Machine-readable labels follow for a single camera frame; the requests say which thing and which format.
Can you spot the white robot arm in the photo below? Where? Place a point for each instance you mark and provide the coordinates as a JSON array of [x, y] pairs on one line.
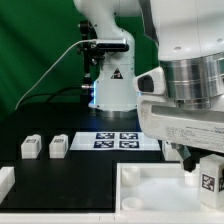
[[164, 61]]

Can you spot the white square tabletop tray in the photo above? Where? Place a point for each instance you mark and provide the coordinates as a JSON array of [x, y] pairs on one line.
[[161, 193]]

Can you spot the left white obstacle bar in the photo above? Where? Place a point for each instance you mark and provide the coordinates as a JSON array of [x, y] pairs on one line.
[[7, 180]]

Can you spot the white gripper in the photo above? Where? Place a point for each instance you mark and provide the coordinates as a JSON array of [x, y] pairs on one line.
[[198, 128]]

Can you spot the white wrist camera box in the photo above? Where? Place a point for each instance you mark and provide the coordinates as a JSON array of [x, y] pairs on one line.
[[151, 82]]

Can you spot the white sheet with markers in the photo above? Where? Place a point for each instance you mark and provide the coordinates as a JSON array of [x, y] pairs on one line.
[[131, 141]]

